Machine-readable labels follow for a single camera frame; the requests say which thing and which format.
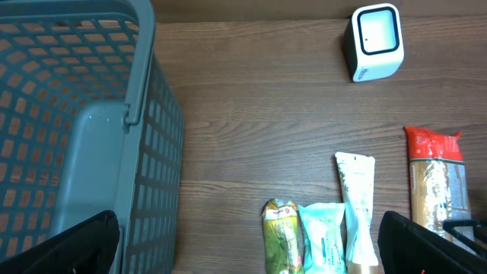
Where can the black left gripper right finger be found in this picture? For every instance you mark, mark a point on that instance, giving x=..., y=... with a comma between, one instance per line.
x=407, y=247

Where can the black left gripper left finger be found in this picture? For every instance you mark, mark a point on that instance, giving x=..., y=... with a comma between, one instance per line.
x=88, y=247

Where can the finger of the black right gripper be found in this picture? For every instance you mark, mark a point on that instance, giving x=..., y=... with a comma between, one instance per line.
x=478, y=244

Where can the spaghetti pack red ends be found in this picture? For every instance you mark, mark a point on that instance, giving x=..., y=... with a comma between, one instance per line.
x=437, y=180

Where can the teal wipes packet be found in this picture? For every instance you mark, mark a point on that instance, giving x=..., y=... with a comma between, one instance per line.
x=323, y=247

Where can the white tube gold cap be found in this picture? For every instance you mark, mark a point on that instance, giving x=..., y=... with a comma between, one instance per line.
x=356, y=174

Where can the green snack packet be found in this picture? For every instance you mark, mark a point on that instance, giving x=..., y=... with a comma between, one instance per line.
x=280, y=233

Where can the white barcode scanner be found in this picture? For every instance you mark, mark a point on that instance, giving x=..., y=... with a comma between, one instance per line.
x=373, y=42

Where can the grey plastic shopping basket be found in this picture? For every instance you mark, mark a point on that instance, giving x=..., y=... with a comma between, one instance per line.
x=88, y=124

